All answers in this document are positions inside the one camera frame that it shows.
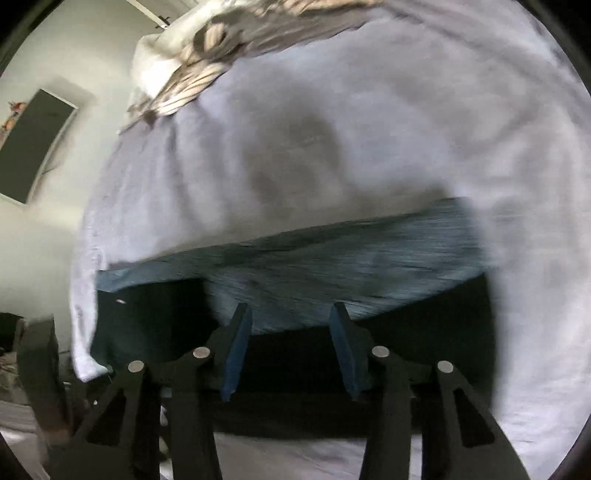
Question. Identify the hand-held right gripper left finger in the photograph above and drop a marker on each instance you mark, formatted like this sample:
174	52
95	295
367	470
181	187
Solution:
238	350

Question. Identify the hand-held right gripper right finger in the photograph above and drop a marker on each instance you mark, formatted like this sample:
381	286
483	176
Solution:
346	355

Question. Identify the black pants with blue trim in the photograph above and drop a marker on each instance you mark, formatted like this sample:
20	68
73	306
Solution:
314	267

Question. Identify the lavender quilted blanket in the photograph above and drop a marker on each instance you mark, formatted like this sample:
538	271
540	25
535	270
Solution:
369	115

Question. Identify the striped cloth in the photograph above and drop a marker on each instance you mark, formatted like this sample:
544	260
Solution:
184	87

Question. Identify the white crumpled cloth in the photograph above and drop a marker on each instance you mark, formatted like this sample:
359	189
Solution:
154	60

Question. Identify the wall television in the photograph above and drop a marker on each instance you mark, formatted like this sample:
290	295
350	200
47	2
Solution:
32	143

